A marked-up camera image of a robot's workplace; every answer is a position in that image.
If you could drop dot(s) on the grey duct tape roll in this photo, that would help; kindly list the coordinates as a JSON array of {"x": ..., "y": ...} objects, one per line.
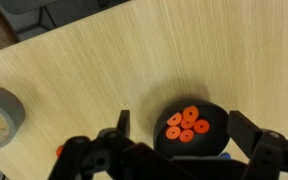
[{"x": 7, "y": 100}]

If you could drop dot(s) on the blue disc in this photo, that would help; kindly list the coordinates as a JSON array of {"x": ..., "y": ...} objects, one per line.
[{"x": 224, "y": 155}]

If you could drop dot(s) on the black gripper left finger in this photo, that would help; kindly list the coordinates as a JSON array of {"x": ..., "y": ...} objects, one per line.
[{"x": 84, "y": 156}]

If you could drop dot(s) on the black bowl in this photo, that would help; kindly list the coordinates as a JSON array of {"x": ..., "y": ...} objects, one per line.
[{"x": 214, "y": 116}]

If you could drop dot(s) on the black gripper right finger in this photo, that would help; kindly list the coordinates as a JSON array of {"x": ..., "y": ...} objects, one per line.
[{"x": 270, "y": 153}]

